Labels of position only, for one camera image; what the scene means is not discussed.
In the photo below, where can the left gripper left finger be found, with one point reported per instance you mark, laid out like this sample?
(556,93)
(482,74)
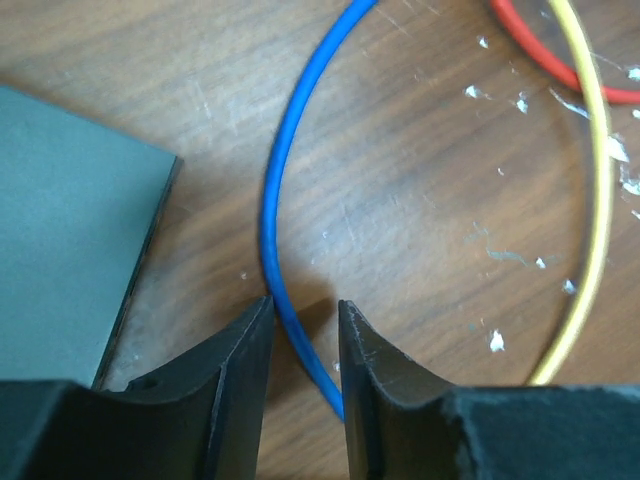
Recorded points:
(199,416)

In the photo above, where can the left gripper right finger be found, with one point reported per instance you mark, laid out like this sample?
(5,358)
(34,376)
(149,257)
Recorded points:
(404,422)

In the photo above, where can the black network switch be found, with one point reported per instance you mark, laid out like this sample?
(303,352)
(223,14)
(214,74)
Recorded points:
(80,203)

